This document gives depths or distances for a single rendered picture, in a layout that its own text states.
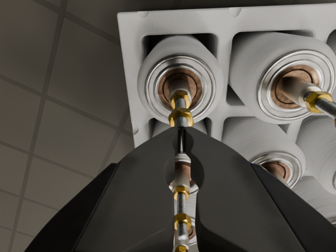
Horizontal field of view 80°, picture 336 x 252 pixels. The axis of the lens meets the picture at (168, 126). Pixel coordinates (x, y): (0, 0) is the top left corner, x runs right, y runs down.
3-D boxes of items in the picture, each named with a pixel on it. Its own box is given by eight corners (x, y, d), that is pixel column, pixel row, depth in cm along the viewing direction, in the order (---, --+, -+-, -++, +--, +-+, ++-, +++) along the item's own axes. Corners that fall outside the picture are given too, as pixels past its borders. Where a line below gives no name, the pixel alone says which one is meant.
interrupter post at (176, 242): (179, 222, 32) (180, 242, 29) (191, 228, 33) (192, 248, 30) (170, 229, 33) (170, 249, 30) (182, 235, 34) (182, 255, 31)
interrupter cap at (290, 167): (267, 201, 29) (269, 205, 29) (228, 177, 27) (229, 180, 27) (312, 168, 26) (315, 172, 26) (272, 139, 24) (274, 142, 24)
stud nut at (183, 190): (173, 196, 25) (173, 202, 24) (172, 186, 24) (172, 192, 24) (189, 196, 25) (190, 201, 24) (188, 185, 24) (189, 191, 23)
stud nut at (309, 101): (300, 109, 18) (306, 112, 17) (307, 90, 17) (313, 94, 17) (323, 109, 18) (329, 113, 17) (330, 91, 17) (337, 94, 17)
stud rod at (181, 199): (177, 185, 26) (177, 241, 20) (176, 179, 26) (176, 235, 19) (185, 184, 26) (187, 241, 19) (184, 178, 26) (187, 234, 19)
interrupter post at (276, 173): (268, 182, 28) (279, 201, 25) (256, 174, 27) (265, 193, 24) (282, 171, 27) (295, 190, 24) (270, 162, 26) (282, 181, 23)
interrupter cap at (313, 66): (275, 39, 19) (278, 40, 19) (347, 58, 20) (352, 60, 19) (243, 110, 23) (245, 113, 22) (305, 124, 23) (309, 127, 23)
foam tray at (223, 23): (342, 6, 39) (457, -3, 23) (291, 166, 57) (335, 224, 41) (139, 14, 41) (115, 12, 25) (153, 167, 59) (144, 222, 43)
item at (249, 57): (227, 22, 34) (271, 25, 18) (280, 36, 35) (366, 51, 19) (209, 76, 39) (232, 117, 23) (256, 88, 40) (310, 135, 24)
